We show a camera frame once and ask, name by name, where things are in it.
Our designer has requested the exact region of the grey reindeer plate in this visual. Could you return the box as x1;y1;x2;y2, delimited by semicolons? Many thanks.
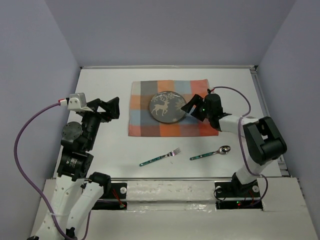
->
148;91;187;124

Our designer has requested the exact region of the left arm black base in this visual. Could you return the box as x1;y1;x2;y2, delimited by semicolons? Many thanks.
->
92;182;128;211

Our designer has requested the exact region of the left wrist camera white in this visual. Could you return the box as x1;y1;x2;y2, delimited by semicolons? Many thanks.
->
58;92;93;113

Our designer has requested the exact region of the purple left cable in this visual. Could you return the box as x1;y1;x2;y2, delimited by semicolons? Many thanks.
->
14;101;121;238

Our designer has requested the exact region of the fork with green handle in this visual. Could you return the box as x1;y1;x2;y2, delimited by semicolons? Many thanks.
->
139;148;181;167

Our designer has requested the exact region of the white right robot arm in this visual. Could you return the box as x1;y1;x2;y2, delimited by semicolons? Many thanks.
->
181;93;287;194

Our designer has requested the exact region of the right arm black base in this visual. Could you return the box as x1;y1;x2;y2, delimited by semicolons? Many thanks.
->
213;181;263;210

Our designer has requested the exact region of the checkered orange blue cloth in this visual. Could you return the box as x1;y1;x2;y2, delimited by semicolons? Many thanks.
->
128;79;219;137

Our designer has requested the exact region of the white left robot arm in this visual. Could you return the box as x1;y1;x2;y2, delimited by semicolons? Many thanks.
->
30;93;120;240

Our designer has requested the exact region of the spoon with green handle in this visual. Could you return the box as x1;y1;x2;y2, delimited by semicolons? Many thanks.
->
189;145;231;161

